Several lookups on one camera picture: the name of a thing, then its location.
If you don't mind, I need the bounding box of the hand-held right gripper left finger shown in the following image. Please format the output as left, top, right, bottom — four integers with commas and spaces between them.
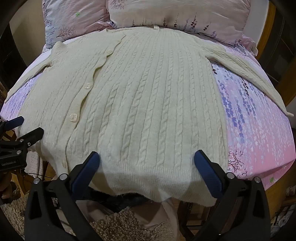
24, 151, 100, 241

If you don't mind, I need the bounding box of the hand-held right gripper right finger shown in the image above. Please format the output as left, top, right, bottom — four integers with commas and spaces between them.
194, 150, 271, 241

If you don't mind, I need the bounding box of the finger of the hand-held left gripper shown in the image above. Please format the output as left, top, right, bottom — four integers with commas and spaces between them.
0, 116, 25, 135
0, 127, 44, 153

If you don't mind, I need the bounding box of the cream cable-knit cardigan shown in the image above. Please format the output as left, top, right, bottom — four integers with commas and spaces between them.
6, 26, 292, 207

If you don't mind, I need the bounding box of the dark cloth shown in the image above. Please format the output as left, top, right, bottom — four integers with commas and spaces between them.
88, 188, 151, 212

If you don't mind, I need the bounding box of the beige shaggy rug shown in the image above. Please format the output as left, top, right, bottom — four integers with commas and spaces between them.
0, 190, 167, 241

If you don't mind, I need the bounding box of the pink floral bedsheet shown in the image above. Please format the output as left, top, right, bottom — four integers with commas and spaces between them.
0, 35, 296, 193

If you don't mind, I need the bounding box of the white power strip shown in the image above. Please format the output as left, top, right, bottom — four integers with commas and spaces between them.
270, 204, 296, 234

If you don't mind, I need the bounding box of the pink and blue floral pillow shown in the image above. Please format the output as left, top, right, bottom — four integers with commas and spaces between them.
42, 0, 111, 49

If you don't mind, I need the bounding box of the large pink floral pillow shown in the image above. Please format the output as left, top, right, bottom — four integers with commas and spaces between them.
105, 0, 257, 50

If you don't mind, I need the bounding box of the wooden bed frame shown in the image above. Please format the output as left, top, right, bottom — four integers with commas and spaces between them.
255, 3, 296, 202

